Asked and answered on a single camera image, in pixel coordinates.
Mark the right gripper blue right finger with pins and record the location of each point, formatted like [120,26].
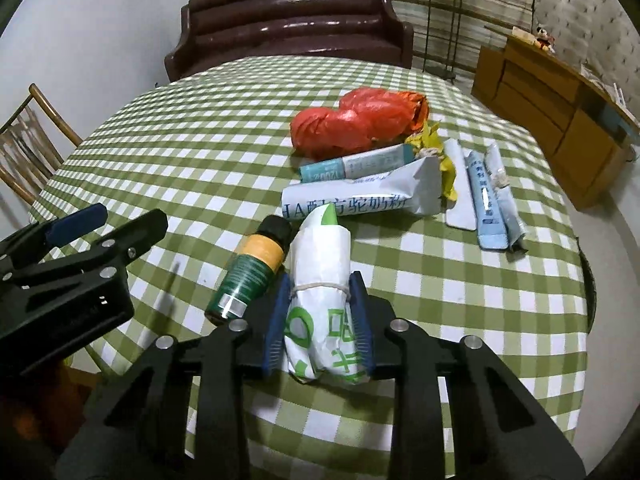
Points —
[358,305]

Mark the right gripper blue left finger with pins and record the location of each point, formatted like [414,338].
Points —
[272,348]

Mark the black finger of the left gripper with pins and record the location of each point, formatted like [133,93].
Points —
[129,241]

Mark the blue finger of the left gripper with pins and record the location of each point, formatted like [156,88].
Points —
[82,222]

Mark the white green paper bag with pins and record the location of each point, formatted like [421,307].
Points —
[318,336]

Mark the green yellow bottle black cap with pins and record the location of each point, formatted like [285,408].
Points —
[252,270]

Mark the black trash bin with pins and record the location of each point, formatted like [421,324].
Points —
[590,289]

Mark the wooden chair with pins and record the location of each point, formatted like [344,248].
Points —
[29,159]

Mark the white milk powder pouch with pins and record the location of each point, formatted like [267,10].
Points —
[360,194]

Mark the white flat sachet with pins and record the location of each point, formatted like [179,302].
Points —
[460,213]

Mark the green white checkered tablecloth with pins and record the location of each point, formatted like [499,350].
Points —
[214,152]

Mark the teal white tube box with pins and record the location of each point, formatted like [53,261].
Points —
[359,165]

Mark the light blue tube box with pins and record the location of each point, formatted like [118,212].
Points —
[491,230]

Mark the red plastic bag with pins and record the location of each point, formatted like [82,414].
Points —
[365,119]

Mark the wooden sideboard cabinet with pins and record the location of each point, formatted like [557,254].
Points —
[585,136]

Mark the dark brown leather sofa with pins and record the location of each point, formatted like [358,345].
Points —
[214,32]

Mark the striped curtain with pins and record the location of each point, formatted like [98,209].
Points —
[485,23]

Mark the small toy figurine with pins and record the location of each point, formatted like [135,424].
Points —
[544,39]

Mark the black metal plant stand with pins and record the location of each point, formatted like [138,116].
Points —
[443,66]

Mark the patterned beige wall cloth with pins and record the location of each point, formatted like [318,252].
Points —
[599,33]

